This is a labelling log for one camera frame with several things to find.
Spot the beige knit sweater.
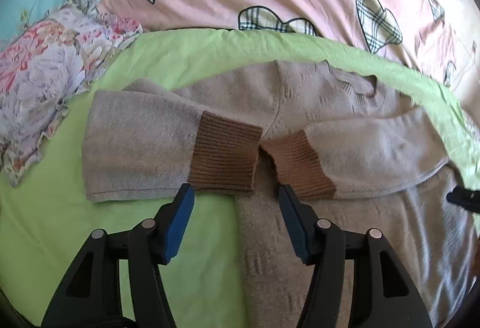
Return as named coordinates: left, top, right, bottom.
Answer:
left=82, top=61, right=477, bottom=327

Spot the green bed sheet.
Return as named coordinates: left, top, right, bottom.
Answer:
left=1, top=29, right=479, bottom=327

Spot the purple pink floral pillow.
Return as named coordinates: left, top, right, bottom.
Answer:
left=1, top=0, right=143, bottom=187

